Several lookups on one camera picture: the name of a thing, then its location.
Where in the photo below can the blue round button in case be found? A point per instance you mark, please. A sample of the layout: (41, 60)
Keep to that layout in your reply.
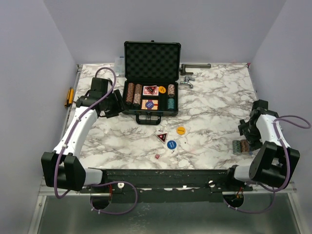
(149, 105)

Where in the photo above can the black red triangle on table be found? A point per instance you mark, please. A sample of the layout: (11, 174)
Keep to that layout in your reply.
(162, 137)

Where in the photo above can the brown chip stack far left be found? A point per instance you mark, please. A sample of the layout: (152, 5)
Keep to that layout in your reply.
(130, 93)

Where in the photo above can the black poker set case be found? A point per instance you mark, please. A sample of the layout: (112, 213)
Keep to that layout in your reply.
(151, 63)

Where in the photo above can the black red triangle button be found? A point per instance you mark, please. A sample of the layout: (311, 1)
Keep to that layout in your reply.
(152, 90)

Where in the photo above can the clear plastic organizer box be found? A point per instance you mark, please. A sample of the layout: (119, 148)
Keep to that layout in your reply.
(119, 67)

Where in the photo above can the yellow big blind button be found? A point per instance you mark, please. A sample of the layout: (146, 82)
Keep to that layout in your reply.
(162, 90)

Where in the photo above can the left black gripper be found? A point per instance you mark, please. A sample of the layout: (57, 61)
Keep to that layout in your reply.
(116, 96)

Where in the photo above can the blue round button on table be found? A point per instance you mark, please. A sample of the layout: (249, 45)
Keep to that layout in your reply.
(171, 144)

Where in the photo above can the grey metal door handle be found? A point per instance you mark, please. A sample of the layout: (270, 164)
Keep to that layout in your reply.
(183, 68)

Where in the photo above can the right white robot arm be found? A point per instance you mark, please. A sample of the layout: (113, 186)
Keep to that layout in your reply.
(275, 161)

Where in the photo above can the silver metal tap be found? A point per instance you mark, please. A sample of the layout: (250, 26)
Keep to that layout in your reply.
(187, 81)

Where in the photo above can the orange black utility knife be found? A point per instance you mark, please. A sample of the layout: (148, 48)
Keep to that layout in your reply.
(69, 98)

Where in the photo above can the orange playing card deck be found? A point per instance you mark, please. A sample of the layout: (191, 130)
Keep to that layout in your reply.
(153, 100)

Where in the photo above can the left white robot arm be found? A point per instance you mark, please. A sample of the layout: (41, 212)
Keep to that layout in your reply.
(61, 167)

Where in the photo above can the yellow round button on table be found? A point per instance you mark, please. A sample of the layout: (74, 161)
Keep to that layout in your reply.
(181, 130)

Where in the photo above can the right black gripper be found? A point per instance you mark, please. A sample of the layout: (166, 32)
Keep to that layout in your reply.
(254, 143)

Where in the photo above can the grey green chip stack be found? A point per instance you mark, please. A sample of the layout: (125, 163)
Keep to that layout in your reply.
(236, 147)

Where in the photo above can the brown red chip stack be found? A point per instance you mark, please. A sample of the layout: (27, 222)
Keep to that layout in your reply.
(245, 149)

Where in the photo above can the red playing card deck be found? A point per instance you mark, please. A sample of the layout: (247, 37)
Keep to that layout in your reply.
(145, 92)

